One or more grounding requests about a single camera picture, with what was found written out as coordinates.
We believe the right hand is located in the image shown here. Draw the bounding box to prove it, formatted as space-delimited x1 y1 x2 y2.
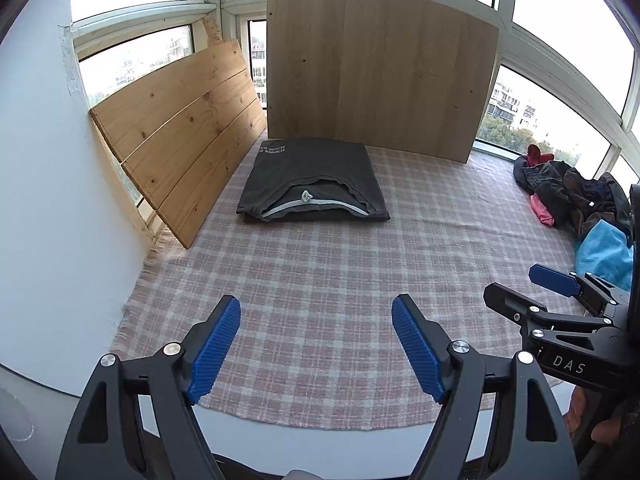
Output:
563 386 639 445

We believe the dark clothes pile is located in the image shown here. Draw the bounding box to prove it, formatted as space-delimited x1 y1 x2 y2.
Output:
513 156 634 246

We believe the blue garment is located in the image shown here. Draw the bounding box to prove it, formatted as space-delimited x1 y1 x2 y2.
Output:
575 220 634 292

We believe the pink garment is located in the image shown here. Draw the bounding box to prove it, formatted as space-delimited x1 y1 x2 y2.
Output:
529 193 555 226

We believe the knotty pine plank panel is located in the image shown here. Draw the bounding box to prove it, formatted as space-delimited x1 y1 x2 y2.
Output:
90 15 267 248

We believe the light oak veneer board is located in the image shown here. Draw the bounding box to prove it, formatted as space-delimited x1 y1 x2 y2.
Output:
267 0 499 162

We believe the pink plaid table cloth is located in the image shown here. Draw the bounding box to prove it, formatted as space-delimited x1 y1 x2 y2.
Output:
112 148 582 430

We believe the dark grey daisy t-shirt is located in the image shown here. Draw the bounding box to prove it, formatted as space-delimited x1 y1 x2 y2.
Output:
236 138 390 223

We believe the red garment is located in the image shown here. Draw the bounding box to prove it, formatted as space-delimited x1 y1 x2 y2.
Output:
525 144 554 167

